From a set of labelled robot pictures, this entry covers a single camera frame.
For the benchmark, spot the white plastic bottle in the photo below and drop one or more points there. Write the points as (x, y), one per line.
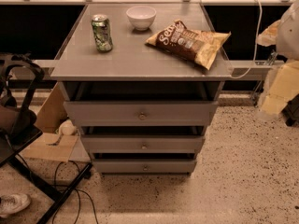
(67, 128)

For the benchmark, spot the grey bottom drawer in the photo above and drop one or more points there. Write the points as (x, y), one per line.
(144, 166)

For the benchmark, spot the grey middle drawer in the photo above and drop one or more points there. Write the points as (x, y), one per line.
(142, 143)

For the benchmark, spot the grey top drawer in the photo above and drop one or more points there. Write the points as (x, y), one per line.
(143, 113)

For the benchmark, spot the grey drawer cabinet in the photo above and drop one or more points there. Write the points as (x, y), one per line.
(134, 71)

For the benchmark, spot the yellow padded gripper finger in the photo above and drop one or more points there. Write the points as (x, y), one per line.
(281, 85)

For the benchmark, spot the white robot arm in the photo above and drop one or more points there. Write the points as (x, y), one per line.
(284, 34)

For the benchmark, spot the green soda can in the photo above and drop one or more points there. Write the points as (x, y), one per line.
(101, 32)

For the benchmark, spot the white bowl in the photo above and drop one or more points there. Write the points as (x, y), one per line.
(141, 17)

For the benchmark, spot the white sneaker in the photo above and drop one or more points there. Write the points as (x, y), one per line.
(13, 203)

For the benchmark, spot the cardboard sheet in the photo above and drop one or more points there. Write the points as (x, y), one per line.
(50, 145)

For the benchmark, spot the grey drawer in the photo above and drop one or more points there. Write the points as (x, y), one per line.
(143, 113)
(144, 166)
(142, 143)

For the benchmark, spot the brown chip bag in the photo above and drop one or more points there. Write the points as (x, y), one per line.
(197, 46)

